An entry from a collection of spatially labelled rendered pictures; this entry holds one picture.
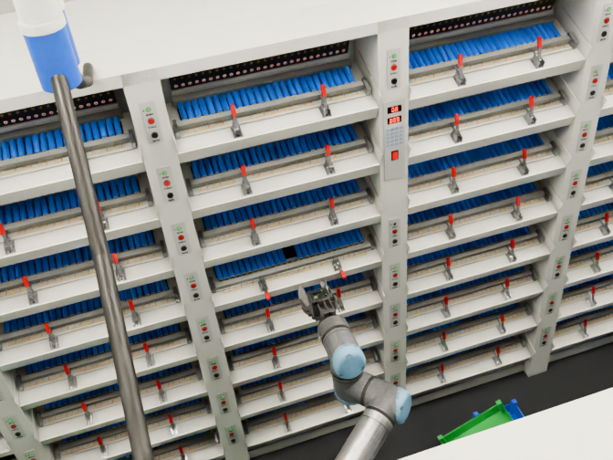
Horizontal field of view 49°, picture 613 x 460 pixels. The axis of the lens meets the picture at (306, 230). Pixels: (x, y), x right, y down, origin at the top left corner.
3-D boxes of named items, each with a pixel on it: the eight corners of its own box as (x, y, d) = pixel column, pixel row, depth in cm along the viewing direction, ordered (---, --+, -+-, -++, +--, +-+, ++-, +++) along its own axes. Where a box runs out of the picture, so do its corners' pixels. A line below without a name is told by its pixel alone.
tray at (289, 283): (380, 266, 242) (384, 254, 234) (214, 312, 231) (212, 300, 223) (360, 220, 251) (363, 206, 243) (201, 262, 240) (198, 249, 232)
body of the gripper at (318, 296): (328, 283, 203) (342, 309, 194) (331, 304, 209) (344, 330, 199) (305, 290, 202) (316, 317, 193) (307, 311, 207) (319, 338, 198)
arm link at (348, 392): (361, 415, 192) (358, 387, 184) (327, 399, 198) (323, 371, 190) (379, 392, 197) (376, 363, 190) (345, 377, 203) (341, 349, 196)
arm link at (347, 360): (337, 386, 185) (333, 361, 179) (323, 354, 195) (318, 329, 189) (369, 375, 187) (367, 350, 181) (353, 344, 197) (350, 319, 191)
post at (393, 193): (405, 416, 298) (409, 15, 186) (385, 423, 296) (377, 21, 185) (388, 382, 313) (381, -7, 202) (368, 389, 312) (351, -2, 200)
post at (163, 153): (251, 466, 285) (156, 67, 173) (230, 474, 284) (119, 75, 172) (241, 428, 301) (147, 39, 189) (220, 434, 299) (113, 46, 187)
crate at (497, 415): (465, 486, 270) (459, 477, 265) (442, 444, 286) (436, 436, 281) (531, 446, 268) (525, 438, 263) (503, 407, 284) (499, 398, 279)
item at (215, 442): (225, 456, 279) (223, 449, 267) (76, 504, 268) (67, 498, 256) (213, 410, 288) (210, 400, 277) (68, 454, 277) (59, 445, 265)
